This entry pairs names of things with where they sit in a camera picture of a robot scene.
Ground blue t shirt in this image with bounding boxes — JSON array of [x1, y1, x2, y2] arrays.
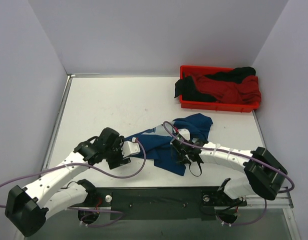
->
[[125, 113, 213, 176]]

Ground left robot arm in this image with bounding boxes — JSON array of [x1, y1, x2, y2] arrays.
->
[[5, 127, 141, 237]]

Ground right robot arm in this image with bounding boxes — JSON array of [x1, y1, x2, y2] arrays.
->
[[170, 137, 287, 205]]

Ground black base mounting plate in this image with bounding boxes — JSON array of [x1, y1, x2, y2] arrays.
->
[[75, 186, 247, 221]]

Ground black t shirt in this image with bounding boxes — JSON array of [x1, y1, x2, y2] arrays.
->
[[174, 66, 256, 103]]

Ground red t shirt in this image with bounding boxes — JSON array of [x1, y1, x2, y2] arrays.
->
[[192, 75, 261, 105]]

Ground red plastic bin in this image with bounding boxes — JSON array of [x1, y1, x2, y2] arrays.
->
[[179, 65, 260, 113]]

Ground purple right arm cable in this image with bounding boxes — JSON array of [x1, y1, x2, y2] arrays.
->
[[163, 120, 295, 228]]

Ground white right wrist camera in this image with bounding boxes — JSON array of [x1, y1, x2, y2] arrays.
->
[[173, 128, 190, 141]]

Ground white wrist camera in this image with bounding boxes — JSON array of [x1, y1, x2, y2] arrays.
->
[[121, 137, 141, 158], [173, 128, 190, 141]]

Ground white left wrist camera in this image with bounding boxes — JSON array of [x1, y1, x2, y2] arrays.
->
[[121, 137, 141, 158]]

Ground aluminium front rail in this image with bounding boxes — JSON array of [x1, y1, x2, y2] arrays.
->
[[23, 191, 294, 210]]

